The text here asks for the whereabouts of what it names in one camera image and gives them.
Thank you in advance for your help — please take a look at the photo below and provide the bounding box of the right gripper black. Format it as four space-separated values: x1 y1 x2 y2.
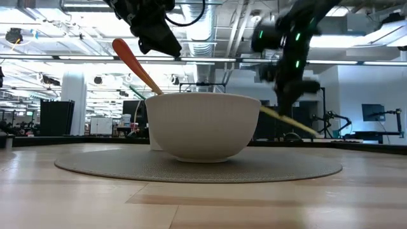
258 60 322 117

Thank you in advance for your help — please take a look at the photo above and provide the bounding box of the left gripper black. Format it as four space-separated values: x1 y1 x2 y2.
122 0 183 59

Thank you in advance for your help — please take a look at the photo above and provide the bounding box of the yellow wooden chopstick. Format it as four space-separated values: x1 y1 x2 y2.
259 106 320 137

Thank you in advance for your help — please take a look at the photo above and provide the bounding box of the orange-handled silver fork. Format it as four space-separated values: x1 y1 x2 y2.
111 38 164 96

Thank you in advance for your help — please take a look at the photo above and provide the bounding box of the green-handled gold spoon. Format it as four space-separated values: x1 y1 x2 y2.
128 85 148 101

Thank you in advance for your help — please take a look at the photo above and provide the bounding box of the white ribbed bowl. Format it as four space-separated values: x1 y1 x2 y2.
144 92 262 164

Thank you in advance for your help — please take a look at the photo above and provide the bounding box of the large round grey placemat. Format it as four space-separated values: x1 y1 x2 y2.
53 146 343 184

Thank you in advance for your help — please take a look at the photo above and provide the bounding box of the black background workbench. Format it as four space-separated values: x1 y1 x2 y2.
352 108 405 144

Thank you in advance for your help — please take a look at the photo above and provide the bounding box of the white low cabinet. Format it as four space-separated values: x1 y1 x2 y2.
90 116 113 136

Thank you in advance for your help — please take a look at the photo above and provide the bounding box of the white round pillar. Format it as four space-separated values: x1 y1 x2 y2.
60 71 88 136

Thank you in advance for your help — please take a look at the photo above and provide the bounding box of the black storage cabinet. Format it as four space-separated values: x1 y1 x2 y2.
39 99 76 137

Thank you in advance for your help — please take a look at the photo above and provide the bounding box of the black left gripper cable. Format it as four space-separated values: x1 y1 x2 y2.
164 0 206 27

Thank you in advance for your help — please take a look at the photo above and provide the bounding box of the silver ceiling air duct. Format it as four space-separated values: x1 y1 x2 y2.
186 0 219 84

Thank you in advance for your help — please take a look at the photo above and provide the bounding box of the wall monitor with blue glow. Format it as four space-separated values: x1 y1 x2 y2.
361 103 386 123

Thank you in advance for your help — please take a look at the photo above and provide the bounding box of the black aluminium table frame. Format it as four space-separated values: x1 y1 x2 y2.
0 135 407 156

